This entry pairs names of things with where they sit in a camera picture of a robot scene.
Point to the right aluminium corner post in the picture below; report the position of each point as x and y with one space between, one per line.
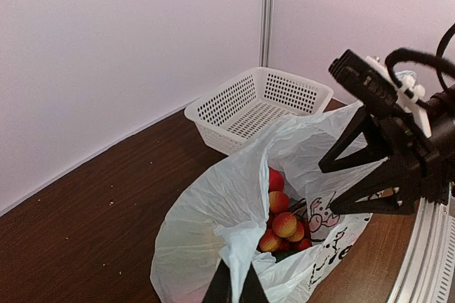
265 32

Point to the light blue printed plastic bag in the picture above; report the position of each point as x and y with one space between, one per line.
222 215

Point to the white perforated plastic basket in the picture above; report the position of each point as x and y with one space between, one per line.
235 111

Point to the red lychee bunch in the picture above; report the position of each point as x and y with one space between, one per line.
287 228

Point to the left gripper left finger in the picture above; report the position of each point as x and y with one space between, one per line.
219 290

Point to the aluminium front rail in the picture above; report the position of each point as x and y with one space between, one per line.
427 270

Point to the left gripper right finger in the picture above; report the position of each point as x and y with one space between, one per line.
252 291

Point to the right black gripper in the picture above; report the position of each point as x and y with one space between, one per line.
417 166

